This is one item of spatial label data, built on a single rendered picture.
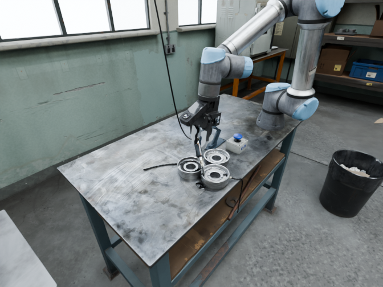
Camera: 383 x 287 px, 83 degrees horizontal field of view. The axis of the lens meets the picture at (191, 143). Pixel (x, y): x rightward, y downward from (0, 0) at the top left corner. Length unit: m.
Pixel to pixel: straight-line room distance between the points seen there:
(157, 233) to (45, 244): 1.28
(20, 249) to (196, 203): 0.60
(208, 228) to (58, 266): 1.06
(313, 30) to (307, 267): 1.32
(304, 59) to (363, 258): 1.35
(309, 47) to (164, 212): 0.82
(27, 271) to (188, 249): 0.53
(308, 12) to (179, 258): 1.02
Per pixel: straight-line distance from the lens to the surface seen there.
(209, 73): 0.74
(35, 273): 0.89
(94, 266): 1.65
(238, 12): 3.04
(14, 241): 1.01
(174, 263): 0.92
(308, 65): 1.04
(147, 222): 0.72
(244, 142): 1.00
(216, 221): 1.03
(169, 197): 0.78
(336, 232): 1.96
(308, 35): 1.02
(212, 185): 0.78
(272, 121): 1.22
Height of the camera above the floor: 1.36
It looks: 32 degrees down
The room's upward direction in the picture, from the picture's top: straight up
